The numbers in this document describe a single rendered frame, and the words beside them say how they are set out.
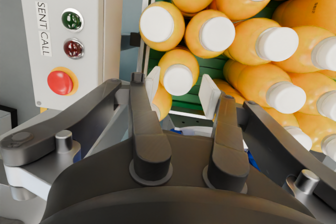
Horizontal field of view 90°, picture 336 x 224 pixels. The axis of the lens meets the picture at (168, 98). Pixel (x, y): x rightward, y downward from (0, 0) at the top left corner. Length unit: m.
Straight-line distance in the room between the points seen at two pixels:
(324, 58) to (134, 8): 1.24
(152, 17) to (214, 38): 0.08
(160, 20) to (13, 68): 1.78
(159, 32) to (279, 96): 0.17
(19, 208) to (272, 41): 0.62
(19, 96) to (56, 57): 1.73
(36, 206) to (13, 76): 1.52
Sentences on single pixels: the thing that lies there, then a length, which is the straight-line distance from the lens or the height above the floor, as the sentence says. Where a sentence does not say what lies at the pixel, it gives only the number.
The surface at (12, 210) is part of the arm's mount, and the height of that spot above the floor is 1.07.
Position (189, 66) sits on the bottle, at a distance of 0.25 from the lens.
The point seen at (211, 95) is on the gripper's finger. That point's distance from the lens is 0.16.
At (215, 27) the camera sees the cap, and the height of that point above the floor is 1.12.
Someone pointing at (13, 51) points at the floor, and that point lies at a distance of 1.89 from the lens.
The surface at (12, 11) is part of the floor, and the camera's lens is 1.83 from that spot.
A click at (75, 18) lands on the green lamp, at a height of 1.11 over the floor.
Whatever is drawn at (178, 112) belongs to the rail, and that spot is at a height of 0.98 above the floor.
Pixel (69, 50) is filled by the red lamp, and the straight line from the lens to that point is 0.26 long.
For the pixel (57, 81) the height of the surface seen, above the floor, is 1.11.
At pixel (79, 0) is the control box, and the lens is 0.27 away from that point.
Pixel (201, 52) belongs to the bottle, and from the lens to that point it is 0.26.
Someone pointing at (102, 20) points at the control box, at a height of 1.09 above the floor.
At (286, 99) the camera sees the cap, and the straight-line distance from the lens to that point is 0.27.
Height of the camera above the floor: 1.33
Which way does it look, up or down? 69 degrees down
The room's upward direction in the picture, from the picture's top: 170 degrees counter-clockwise
